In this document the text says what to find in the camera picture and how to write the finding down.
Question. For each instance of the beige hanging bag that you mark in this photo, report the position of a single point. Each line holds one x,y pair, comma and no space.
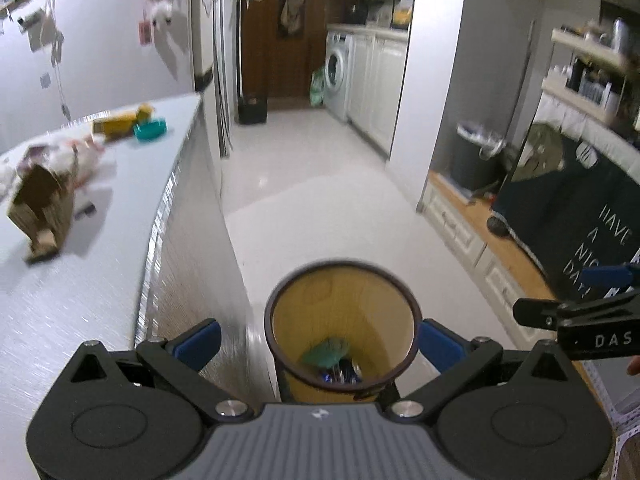
292,12

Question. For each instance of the white plush wall toy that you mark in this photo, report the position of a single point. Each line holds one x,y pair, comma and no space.
162,15

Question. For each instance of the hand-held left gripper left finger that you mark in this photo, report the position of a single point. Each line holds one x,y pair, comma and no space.
199,342

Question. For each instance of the green crumpled wrapper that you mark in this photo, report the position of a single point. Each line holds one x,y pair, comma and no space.
327,352

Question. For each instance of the white low drawer cabinet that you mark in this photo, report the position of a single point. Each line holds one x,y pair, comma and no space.
475,240

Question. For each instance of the wall shelf with bottles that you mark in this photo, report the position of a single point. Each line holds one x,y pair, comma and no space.
590,67

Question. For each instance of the person's right hand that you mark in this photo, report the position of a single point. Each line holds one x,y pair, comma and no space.
634,365

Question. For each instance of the green plastic bag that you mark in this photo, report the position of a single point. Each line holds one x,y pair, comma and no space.
318,87

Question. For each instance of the white crumpled plastic bag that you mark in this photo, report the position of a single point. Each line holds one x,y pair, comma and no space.
65,152

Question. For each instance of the silver refrigerator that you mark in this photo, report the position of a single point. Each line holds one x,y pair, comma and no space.
212,60

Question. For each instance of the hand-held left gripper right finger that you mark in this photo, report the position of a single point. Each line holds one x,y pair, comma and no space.
440,345

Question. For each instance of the white kitchen cabinets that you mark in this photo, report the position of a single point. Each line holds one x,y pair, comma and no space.
377,85

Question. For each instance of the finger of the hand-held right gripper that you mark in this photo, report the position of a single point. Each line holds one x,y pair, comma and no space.
606,276
535,313

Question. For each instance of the torn brown cardboard box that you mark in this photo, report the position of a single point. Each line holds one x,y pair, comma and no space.
42,205

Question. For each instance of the white washing machine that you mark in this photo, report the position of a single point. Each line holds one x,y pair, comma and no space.
337,72

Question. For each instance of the yellow cardboard box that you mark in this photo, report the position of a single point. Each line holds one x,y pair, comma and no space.
120,124

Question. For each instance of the teal round ashtray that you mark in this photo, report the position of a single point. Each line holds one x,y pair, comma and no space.
150,130

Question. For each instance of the grey bin with white liner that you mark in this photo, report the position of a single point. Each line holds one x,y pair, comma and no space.
475,157

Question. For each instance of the dark printed cloth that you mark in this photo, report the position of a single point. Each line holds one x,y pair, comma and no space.
575,210

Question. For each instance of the small black bin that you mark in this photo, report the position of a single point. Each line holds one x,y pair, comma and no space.
252,110

